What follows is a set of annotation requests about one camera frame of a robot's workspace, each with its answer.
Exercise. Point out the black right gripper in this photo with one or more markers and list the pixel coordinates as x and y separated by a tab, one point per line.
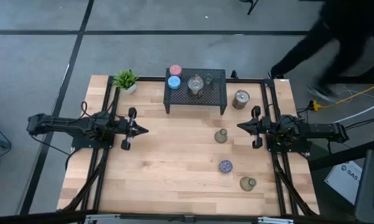
264	126

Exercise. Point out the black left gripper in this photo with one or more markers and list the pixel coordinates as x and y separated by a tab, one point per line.
124	128

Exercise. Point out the brown tin can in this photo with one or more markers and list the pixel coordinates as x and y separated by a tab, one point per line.
240	99

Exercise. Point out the purple patterned round tin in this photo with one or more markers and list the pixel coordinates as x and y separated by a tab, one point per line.
225	166

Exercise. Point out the blue patterned round tin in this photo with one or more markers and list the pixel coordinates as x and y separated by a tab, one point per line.
174	82

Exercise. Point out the silver candle jar orange label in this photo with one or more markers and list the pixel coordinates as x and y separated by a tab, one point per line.
195	84

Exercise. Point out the pink patterned round tin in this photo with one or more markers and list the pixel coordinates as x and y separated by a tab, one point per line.
175	70

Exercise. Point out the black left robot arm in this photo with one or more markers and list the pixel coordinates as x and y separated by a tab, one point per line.
65	124

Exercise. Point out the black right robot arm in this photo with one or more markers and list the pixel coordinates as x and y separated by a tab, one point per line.
317	129

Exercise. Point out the black mesh metal shelf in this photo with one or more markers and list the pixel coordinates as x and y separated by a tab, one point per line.
214	98

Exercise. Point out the green plant in white pot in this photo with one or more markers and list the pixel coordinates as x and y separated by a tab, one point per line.
125	79

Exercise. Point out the black diagonal beam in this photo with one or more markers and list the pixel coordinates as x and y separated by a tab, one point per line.
345	154

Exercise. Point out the white printed box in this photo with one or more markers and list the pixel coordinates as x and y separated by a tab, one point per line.
343	182

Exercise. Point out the black tripod stand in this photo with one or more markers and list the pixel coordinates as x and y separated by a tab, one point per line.
252	7

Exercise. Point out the grey laptop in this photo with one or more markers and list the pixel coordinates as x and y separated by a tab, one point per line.
370	186

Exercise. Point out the black horizontal bar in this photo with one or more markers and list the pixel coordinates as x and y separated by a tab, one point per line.
34	217

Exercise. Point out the person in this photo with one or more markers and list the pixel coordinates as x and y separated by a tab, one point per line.
345	18

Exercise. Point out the black aluminium table frame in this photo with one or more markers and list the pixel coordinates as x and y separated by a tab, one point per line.
149	78

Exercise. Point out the small black bracket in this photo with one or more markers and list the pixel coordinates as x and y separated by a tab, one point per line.
234	74

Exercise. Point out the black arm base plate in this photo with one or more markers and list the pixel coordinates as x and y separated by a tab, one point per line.
81	143
298	148

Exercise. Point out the silver metal bracket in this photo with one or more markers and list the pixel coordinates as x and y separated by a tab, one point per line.
275	220
102	216

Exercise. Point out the black desk frame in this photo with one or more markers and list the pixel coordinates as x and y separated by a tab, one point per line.
361	79

